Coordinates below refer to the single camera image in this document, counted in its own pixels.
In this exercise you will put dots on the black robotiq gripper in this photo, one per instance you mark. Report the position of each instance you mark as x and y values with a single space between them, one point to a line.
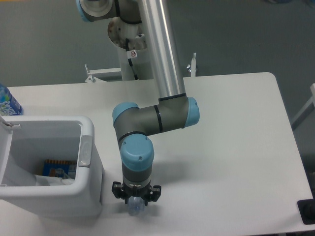
148 193

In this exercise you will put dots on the crushed clear plastic bottle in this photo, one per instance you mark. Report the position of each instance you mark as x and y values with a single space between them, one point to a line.
135 205

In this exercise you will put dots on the white paper wrapper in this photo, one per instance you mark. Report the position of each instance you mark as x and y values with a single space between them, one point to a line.
53 181

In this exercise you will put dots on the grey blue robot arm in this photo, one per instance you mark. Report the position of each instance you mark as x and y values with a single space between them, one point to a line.
134 125

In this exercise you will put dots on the white plastic trash can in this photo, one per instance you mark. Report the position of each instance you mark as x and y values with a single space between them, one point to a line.
27 141

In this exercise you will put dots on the blue orange snack packet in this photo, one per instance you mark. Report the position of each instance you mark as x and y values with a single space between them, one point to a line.
59 168

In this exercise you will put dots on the blue labelled water bottle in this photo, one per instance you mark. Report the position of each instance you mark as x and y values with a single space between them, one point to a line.
9 106

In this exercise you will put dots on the black clamp at table edge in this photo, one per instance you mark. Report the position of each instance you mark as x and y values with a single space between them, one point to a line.
307 211

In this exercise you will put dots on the white metal stand leg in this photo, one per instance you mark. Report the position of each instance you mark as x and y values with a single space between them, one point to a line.
305 111

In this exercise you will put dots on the white metal bracket frame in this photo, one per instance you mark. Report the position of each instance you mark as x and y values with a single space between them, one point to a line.
115 74

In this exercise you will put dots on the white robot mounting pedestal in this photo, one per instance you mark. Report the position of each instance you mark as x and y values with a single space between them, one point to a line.
131 45

